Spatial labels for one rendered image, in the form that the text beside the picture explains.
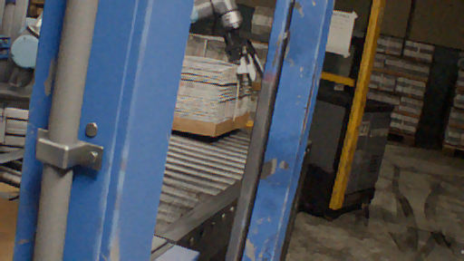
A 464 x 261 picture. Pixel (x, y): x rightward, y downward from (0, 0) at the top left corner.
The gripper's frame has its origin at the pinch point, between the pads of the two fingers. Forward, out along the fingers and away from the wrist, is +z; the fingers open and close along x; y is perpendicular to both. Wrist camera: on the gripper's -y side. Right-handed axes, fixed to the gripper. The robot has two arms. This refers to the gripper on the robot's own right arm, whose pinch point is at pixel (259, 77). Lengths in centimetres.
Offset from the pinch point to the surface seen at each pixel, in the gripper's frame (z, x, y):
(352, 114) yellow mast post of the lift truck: 33, -189, 6
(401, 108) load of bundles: 68, -583, 10
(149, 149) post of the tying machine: 11, 171, -41
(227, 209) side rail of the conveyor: 30, 75, -4
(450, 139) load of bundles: 125, -578, -36
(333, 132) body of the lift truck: 42, -210, 26
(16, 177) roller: 6, 100, 31
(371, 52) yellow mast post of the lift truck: 0, -190, -20
